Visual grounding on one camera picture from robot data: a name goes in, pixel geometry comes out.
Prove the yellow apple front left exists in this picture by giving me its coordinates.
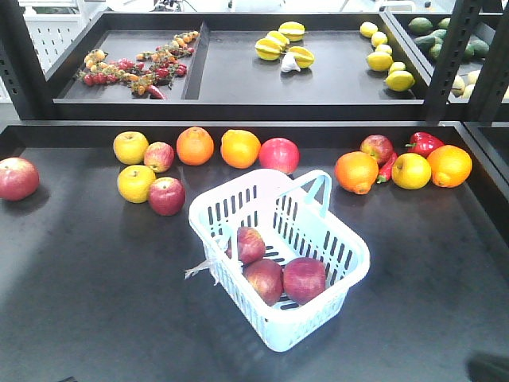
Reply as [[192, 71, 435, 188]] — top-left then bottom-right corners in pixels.
[[117, 165, 156, 204]]

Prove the black upper fruit shelf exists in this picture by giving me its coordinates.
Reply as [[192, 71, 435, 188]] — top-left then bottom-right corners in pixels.
[[43, 10, 509, 120]]

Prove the orange fruit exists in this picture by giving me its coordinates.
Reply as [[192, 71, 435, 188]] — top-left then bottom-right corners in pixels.
[[427, 145, 472, 188], [220, 129, 261, 169], [177, 127, 215, 166], [334, 151, 379, 195]]

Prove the red chili pepper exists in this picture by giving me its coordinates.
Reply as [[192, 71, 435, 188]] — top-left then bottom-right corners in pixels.
[[376, 151, 398, 184]]

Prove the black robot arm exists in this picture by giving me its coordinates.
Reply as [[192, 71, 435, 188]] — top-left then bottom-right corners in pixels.
[[466, 353, 508, 382]]

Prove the orange fruit centre left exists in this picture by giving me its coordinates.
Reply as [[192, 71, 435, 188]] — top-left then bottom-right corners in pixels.
[[177, 127, 215, 166]]

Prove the orange fruit right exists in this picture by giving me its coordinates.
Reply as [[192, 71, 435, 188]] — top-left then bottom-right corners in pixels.
[[427, 145, 472, 188]]

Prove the red apple behind orange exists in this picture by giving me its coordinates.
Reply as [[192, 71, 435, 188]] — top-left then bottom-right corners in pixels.
[[359, 134, 394, 166]]

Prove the bright red apple centre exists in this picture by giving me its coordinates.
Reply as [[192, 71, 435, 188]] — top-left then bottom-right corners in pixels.
[[258, 138, 301, 174]]

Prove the red bell pepper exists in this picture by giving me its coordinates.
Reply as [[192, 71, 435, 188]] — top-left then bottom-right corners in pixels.
[[405, 131, 444, 158]]

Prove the red apple beside yellow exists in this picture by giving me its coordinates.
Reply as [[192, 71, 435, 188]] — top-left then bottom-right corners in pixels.
[[148, 177, 186, 216]]

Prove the small red apple left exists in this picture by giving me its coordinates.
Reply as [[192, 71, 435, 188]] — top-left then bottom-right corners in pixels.
[[143, 142, 175, 173]]

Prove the cherry tomato vine pile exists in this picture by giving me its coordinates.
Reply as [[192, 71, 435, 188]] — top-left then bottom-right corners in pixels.
[[75, 30, 200, 99]]

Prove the black wooden fruit display stand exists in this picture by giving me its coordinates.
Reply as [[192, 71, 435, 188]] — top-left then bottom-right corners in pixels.
[[1, 122, 508, 381]]

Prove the light blue plastic basket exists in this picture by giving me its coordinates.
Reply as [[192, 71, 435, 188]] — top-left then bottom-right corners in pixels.
[[186, 169, 370, 352]]

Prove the white garlic bulb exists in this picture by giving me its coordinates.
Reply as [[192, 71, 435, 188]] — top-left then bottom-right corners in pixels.
[[281, 53, 301, 73]]

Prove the yellow apple back left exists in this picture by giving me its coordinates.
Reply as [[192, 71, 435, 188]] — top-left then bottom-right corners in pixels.
[[113, 131, 149, 165]]

